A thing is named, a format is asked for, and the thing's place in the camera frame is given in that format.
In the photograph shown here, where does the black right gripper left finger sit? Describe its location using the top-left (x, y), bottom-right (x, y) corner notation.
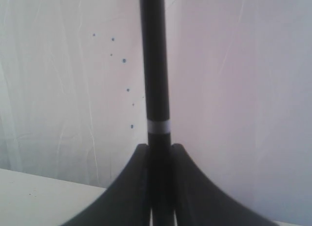
top-left (64, 144), bottom-right (151, 226)

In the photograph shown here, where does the white backdrop cloth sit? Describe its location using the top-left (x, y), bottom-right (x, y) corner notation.
top-left (0, 0), bottom-right (312, 226)

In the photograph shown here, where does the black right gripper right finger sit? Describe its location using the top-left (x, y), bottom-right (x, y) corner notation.
top-left (172, 144), bottom-right (276, 226)

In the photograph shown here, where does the black paintbrush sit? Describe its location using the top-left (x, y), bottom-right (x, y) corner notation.
top-left (140, 0), bottom-right (175, 226)

